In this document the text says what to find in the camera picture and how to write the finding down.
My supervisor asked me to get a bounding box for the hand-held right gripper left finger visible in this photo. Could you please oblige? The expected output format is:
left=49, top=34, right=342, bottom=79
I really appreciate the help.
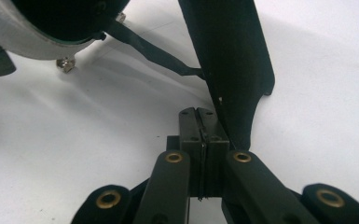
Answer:
left=166, top=106, right=207, bottom=201

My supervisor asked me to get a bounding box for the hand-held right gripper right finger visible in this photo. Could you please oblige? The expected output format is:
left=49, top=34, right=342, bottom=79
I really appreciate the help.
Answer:
left=197, top=107, right=231, bottom=199

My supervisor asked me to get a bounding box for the round silver-rimmed black pan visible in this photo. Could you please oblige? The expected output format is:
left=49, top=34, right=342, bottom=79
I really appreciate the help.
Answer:
left=0, top=0, right=131, bottom=75

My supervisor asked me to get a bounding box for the black spatula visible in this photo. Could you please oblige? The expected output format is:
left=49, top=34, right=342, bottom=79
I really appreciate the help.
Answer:
left=177, top=0, right=276, bottom=151

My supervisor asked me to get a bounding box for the black ribbon strap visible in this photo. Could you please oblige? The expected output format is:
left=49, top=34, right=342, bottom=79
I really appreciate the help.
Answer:
left=104, top=20, right=205, bottom=80

